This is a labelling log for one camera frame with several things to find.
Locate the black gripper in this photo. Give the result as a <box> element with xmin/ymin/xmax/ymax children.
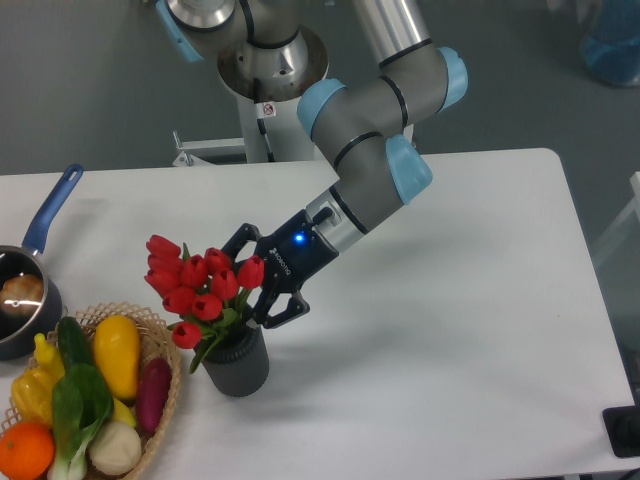
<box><xmin>221</xmin><ymin>210</ymin><xmax>339</xmax><ymax>329</ymax></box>

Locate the red tulip bouquet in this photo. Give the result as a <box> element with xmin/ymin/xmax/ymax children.
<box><xmin>145</xmin><ymin>235</ymin><xmax>265</xmax><ymax>373</ymax></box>

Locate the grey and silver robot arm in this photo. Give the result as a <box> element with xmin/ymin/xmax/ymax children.
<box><xmin>156</xmin><ymin>1</ymin><xmax>468</xmax><ymax>329</ymax></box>

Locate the dark grey ribbed vase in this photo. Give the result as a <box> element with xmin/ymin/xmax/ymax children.
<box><xmin>202</xmin><ymin>327</ymin><xmax>270</xmax><ymax>398</ymax></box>

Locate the woven wicker basket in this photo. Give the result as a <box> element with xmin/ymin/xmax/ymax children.
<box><xmin>0</xmin><ymin>300</ymin><xmax>183</xmax><ymax>480</ymax></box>

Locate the purple eggplant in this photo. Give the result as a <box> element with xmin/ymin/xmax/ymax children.
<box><xmin>135</xmin><ymin>357</ymin><xmax>172</xmax><ymax>434</ymax></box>

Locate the yellow squash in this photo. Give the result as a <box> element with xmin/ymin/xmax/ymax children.
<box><xmin>93</xmin><ymin>315</ymin><xmax>141</xmax><ymax>402</ymax></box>

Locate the yellow banana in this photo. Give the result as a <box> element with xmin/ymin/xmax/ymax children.
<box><xmin>111</xmin><ymin>398</ymin><xmax>137</xmax><ymax>428</ymax></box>

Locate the green cucumber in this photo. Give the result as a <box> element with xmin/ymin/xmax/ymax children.
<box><xmin>56</xmin><ymin>316</ymin><xmax>95</xmax><ymax>370</ymax></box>

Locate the green bok choy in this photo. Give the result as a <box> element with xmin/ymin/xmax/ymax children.
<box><xmin>47</xmin><ymin>364</ymin><xmax>113</xmax><ymax>479</ymax></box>

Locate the beige garlic bulb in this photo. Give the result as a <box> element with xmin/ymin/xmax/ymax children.
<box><xmin>89</xmin><ymin>421</ymin><xmax>142</xmax><ymax>476</ymax></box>

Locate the bread roll in pan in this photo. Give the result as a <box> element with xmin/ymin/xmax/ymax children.
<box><xmin>1</xmin><ymin>274</ymin><xmax>44</xmax><ymax>318</ymax></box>

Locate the yellow bell pepper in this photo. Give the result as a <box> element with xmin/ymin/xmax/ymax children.
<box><xmin>11</xmin><ymin>368</ymin><xmax>55</xmax><ymax>428</ymax></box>

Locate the orange fruit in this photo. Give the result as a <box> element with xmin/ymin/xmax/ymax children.
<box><xmin>1</xmin><ymin>422</ymin><xmax>55</xmax><ymax>479</ymax></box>

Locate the black device at table edge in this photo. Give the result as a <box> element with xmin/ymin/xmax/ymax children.
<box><xmin>602</xmin><ymin>406</ymin><xmax>639</xmax><ymax>458</ymax></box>

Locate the blue translucent container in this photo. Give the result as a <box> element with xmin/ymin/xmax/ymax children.
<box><xmin>580</xmin><ymin>1</ymin><xmax>639</xmax><ymax>87</ymax></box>

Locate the black cable on pedestal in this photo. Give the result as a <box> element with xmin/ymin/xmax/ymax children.
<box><xmin>252</xmin><ymin>78</ymin><xmax>276</xmax><ymax>164</ymax></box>

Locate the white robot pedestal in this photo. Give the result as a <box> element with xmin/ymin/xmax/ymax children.
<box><xmin>172</xmin><ymin>24</ymin><xmax>337</xmax><ymax>169</ymax></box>

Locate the blue handled saucepan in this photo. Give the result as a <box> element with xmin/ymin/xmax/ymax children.
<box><xmin>1</xmin><ymin>164</ymin><xmax>84</xmax><ymax>361</ymax></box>

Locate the white furniture frame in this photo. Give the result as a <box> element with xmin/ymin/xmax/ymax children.
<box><xmin>591</xmin><ymin>172</ymin><xmax>639</xmax><ymax>269</ymax></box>

